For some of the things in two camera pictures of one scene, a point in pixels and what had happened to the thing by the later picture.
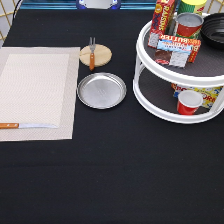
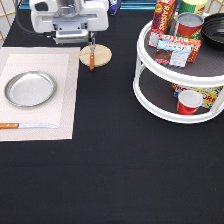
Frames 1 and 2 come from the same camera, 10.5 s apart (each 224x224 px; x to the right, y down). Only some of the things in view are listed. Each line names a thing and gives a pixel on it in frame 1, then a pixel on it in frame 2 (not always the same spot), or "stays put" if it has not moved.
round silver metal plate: x=101 y=90 to x=29 y=88
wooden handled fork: x=92 y=54 stays put
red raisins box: x=162 y=21 stays put
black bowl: x=212 y=30 stays put
